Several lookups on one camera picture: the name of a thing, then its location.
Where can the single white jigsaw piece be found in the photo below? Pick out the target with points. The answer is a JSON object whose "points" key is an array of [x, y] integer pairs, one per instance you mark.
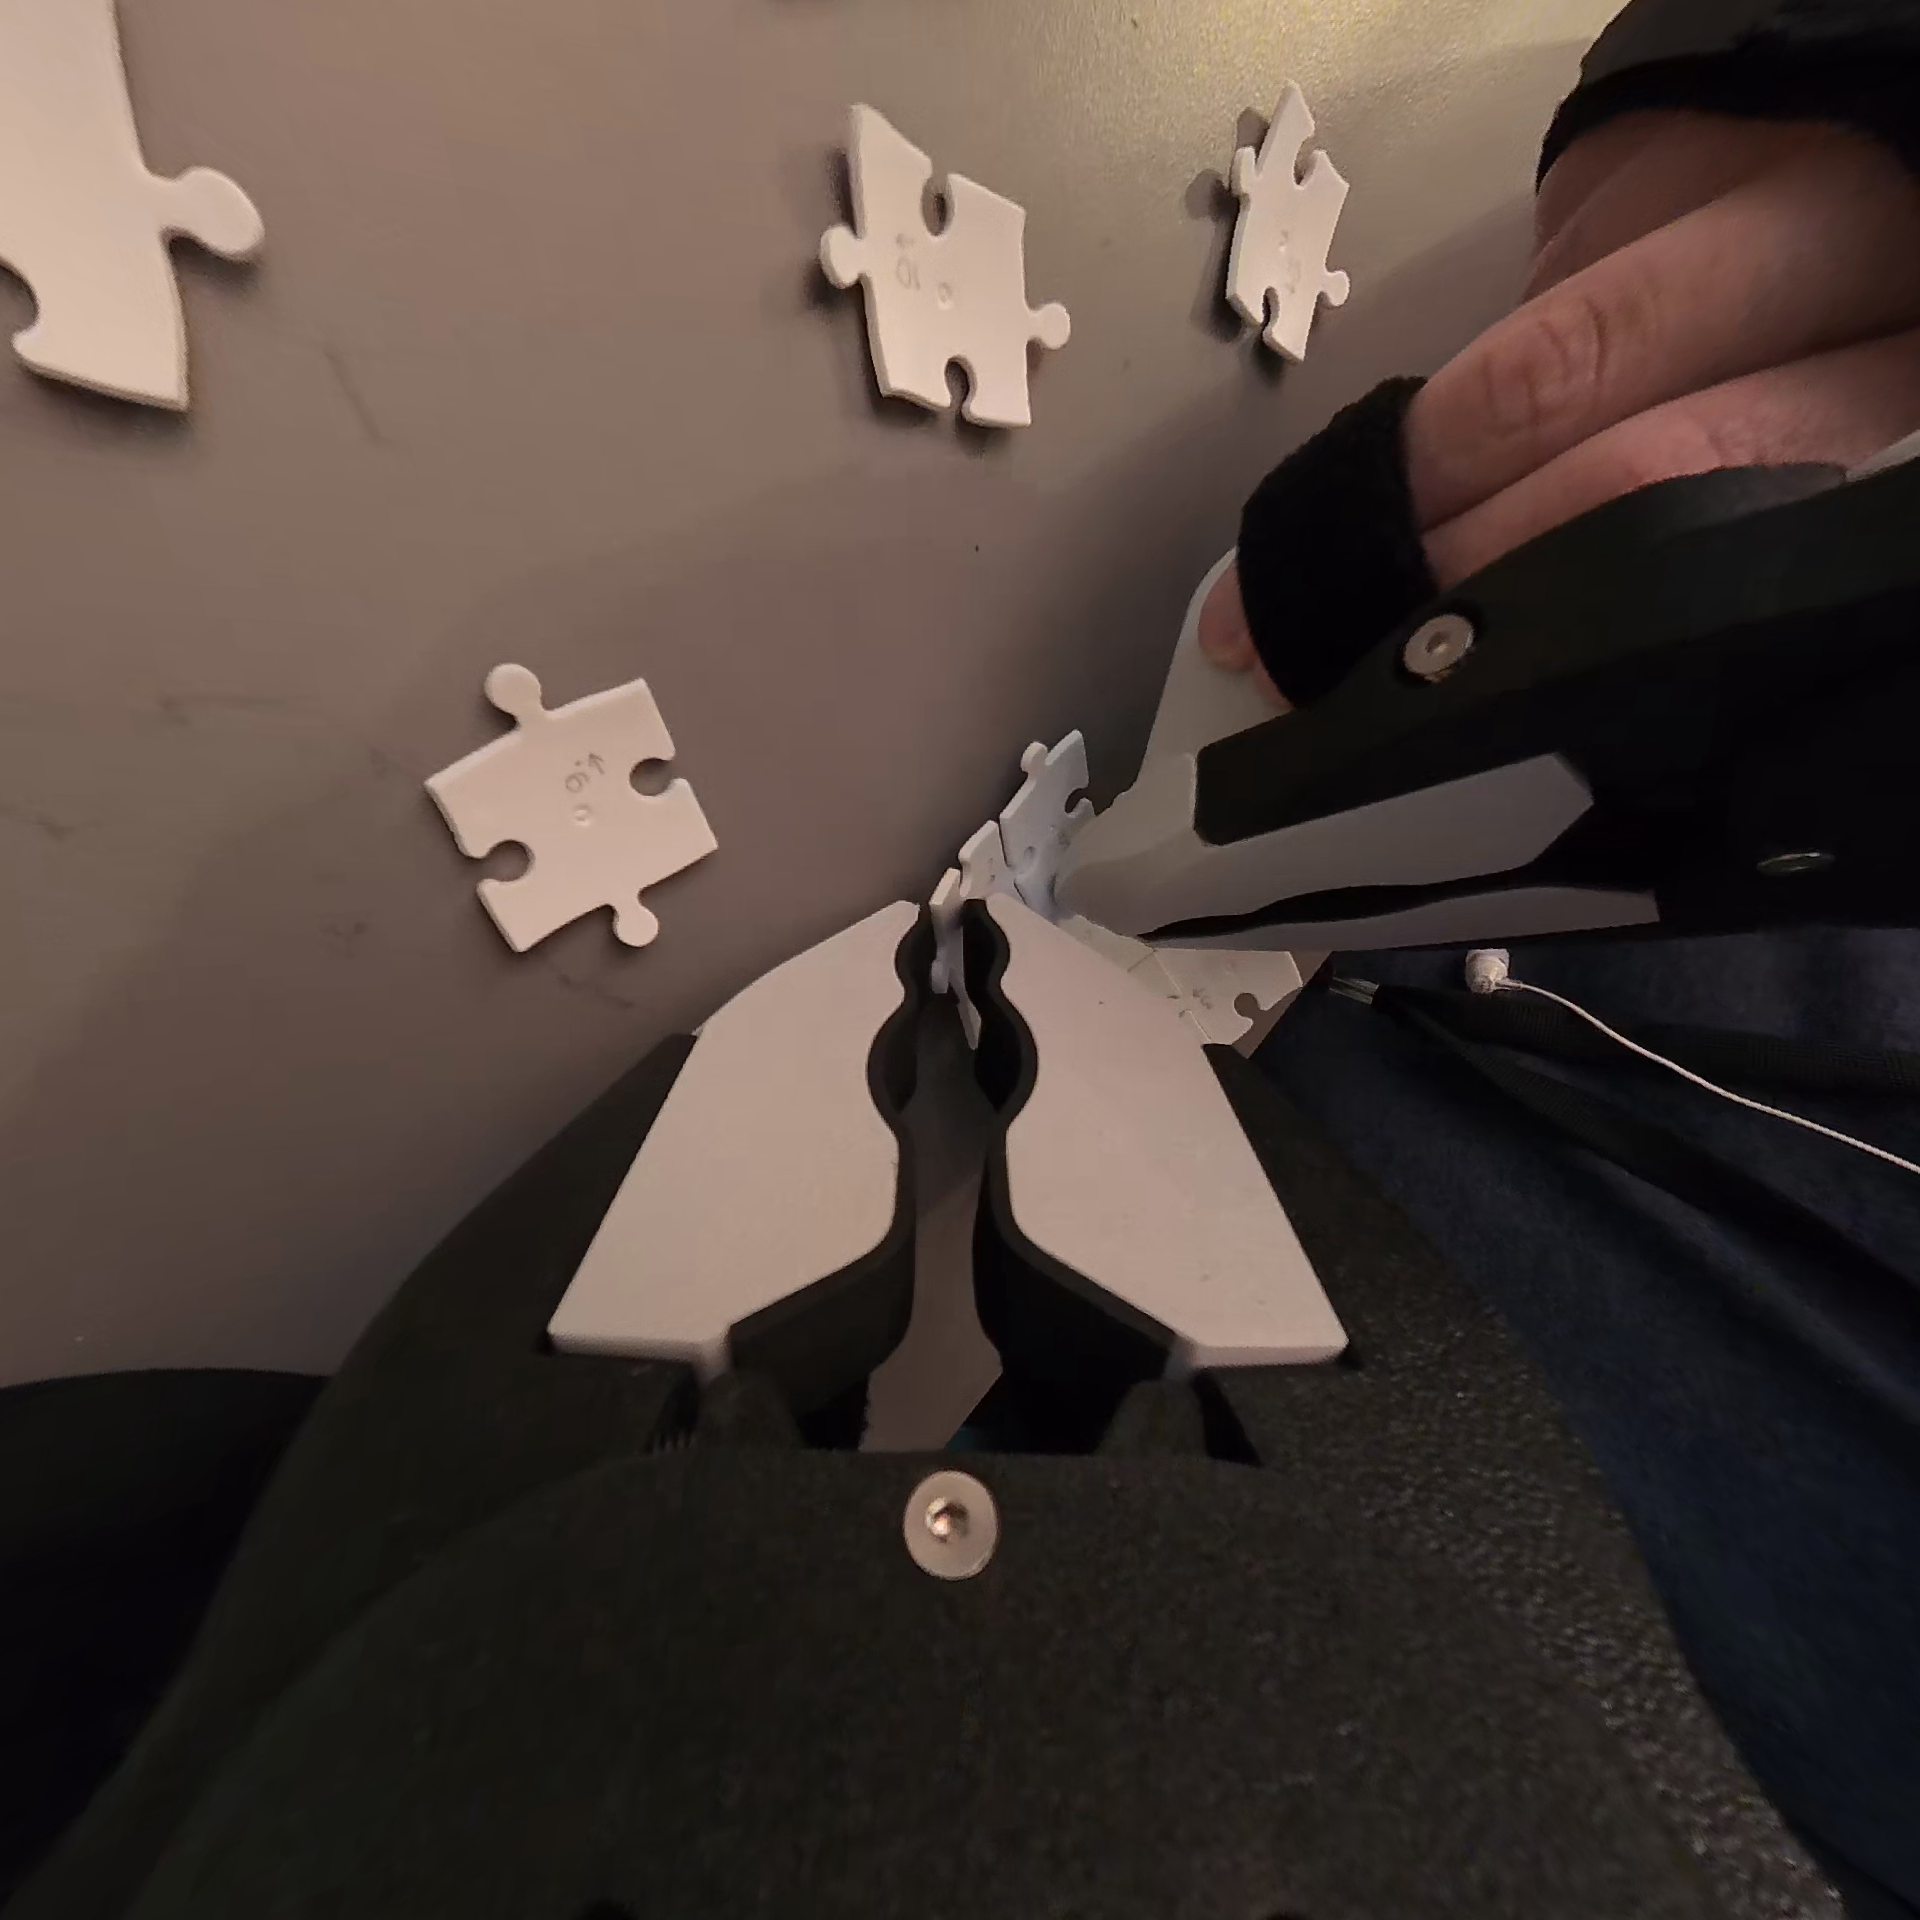
{"points": [[571, 794]]}

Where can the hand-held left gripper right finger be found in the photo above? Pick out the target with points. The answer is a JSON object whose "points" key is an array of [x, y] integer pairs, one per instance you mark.
{"points": [[1155, 1184]]}

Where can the scattered loose puzzle pieces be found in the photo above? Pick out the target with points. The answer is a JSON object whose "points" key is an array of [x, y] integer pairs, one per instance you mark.
{"points": [[931, 254]]}

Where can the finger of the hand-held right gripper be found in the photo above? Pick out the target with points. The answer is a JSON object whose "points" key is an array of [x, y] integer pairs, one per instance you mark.
{"points": [[1351, 848], [1501, 919]]}

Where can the person's right hand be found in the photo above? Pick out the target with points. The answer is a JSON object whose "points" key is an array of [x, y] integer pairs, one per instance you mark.
{"points": [[1680, 314]]}

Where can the assembled white puzzle section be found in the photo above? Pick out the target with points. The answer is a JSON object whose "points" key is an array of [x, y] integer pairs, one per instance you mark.
{"points": [[1035, 841]]}

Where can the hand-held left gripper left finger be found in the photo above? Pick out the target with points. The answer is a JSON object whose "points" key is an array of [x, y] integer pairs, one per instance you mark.
{"points": [[764, 1170]]}

